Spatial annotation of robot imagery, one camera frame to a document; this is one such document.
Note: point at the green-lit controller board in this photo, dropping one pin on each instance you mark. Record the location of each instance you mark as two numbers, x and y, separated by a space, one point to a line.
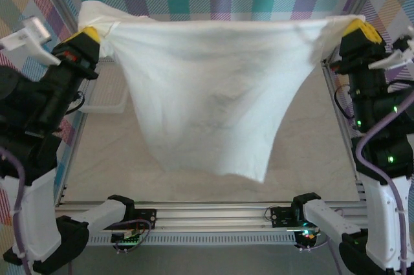
126 238

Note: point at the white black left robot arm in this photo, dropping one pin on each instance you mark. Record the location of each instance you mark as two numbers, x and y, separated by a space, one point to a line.
32 216

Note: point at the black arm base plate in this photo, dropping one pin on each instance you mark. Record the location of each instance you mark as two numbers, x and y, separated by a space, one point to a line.
283 216
148 216

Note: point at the wide aluminium base rail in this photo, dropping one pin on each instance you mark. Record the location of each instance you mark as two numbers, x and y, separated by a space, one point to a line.
210 215

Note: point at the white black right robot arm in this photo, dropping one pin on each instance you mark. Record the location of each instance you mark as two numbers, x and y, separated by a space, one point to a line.
378 213

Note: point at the white plastic mesh basket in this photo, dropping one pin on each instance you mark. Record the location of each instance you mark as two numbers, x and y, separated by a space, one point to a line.
103 108

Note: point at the white t-shirt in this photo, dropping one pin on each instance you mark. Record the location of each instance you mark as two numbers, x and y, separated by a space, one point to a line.
207 87

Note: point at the red-lit controller board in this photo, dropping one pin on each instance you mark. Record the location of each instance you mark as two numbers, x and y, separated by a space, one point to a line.
307 235

